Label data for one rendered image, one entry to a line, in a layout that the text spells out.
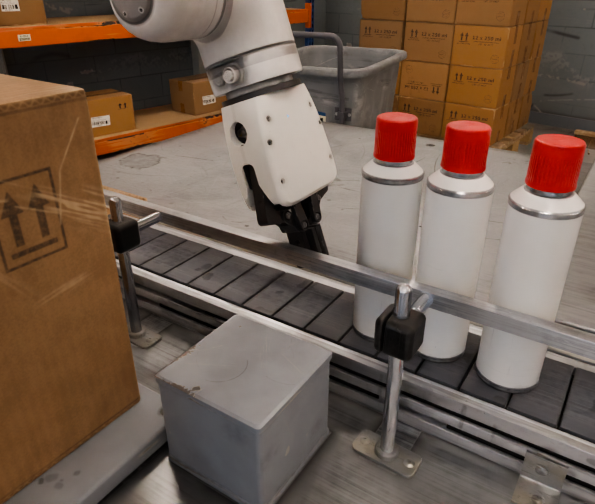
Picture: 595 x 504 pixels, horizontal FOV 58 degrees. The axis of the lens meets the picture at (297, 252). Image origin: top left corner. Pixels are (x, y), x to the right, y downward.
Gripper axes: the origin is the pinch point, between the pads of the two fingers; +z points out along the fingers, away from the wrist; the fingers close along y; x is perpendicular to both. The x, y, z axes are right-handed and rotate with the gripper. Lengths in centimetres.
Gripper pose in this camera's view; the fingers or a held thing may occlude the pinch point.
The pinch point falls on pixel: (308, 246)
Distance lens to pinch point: 52.9
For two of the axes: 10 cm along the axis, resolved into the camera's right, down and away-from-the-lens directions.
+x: -7.9, 0.7, 6.1
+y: 5.5, -3.9, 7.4
